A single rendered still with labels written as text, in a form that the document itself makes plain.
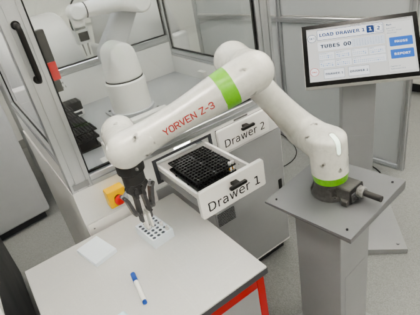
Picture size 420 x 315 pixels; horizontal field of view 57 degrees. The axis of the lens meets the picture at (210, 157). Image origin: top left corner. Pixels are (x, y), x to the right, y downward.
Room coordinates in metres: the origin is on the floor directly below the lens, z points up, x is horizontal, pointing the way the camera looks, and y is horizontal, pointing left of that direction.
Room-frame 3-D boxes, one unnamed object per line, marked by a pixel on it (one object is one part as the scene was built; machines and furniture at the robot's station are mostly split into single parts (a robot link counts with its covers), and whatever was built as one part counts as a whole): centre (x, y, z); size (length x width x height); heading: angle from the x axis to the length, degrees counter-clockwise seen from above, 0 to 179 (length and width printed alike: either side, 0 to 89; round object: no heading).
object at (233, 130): (1.57, -0.17, 0.87); 0.29 x 0.02 x 0.11; 120
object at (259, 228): (1.86, 0.30, 0.40); 1.03 x 0.95 x 0.80; 120
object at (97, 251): (1.07, 0.46, 0.77); 0.13 x 0.09 x 0.02; 43
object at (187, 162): (1.31, 0.04, 0.87); 0.22 x 0.18 x 0.06; 30
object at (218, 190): (1.14, -0.06, 0.87); 0.29 x 0.02 x 0.11; 120
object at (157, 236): (1.10, 0.25, 0.78); 0.12 x 0.08 x 0.04; 35
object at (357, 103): (1.76, -0.79, 0.51); 0.50 x 0.45 x 1.02; 165
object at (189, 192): (1.32, 0.05, 0.86); 0.40 x 0.26 x 0.06; 30
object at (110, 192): (1.24, 0.38, 0.88); 0.07 x 0.05 x 0.07; 120
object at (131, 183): (1.10, 0.26, 0.99); 0.08 x 0.07 x 0.09; 125
